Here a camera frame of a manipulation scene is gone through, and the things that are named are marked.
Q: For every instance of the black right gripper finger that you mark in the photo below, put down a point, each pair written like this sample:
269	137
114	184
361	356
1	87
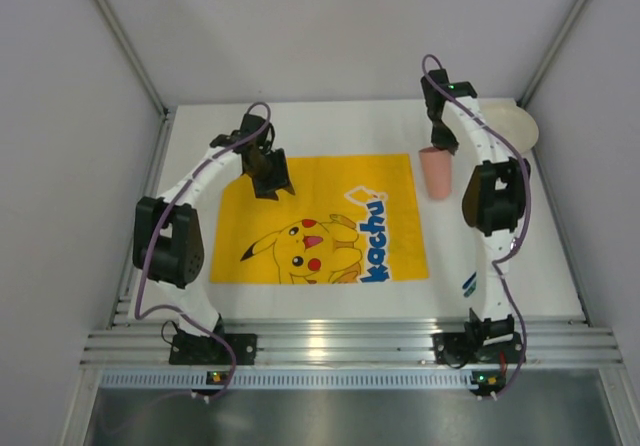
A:
452	146
436	145

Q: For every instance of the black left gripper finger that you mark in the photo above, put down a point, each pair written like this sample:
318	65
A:
272	194
287	186

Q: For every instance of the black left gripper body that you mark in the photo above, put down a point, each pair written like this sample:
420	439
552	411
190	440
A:
270	177

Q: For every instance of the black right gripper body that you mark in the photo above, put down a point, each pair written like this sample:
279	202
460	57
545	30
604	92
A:
443	135

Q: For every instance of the pink plastic cup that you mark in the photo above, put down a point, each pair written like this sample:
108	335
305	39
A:
436	168

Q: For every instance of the white round plate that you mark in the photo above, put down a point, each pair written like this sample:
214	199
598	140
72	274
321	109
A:
513	123

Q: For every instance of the blue metallic fork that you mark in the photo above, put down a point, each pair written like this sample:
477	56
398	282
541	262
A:
471	280

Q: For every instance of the green-handled silver spoon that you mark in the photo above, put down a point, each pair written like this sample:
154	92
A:
470	291

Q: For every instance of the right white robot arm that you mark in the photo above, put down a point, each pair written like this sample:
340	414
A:
496	203

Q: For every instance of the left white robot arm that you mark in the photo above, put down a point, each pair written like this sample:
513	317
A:
168	243

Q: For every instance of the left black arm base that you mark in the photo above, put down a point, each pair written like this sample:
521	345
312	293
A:
190	350

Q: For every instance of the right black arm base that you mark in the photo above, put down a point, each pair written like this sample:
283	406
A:
470	343

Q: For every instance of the yellow Pikachu placemat cloth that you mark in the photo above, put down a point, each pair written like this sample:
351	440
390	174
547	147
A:
351	219

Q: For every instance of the aluminium rail frame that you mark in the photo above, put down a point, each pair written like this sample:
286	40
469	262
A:
406	355

